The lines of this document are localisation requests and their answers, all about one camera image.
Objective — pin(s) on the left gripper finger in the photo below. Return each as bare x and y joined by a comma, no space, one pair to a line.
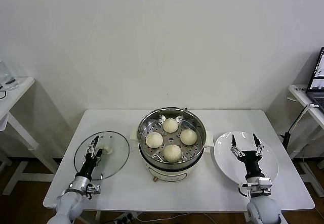
100,153
94,141

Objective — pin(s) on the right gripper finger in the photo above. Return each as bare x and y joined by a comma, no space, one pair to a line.
235,146
259,146

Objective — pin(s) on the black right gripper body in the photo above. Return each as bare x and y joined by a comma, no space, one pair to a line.
251,163

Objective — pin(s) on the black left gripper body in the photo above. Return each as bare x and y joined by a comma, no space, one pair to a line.
88,167

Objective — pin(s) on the white steamed baozi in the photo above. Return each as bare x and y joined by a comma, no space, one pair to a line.
170,125
154,140
172,153
188,136

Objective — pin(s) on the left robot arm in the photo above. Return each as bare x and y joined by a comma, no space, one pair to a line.
68,203

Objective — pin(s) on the stainless steel steamer basket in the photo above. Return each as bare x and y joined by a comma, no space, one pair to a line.
197,133

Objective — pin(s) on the white round plate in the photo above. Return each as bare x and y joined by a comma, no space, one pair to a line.
222,158

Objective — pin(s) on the black power adapter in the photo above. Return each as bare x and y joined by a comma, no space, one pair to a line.
286,139

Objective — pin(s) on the white power strip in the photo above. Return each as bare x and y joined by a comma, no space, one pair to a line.
127,217

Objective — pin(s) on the white side desk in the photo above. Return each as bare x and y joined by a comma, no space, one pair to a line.
301,95
17,92

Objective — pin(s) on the white electric cooking pot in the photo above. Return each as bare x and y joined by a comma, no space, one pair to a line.
167,174

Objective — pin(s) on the dark open laptop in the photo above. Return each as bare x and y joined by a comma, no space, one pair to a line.
316,97

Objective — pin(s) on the clear glass container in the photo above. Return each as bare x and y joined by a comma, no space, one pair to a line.
7,80

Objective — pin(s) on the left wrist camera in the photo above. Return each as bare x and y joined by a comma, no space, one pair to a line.
95,188

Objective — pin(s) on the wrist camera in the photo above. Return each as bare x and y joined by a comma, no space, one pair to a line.
95,188
264,183

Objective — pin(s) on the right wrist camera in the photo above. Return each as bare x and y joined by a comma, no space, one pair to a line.
264,183

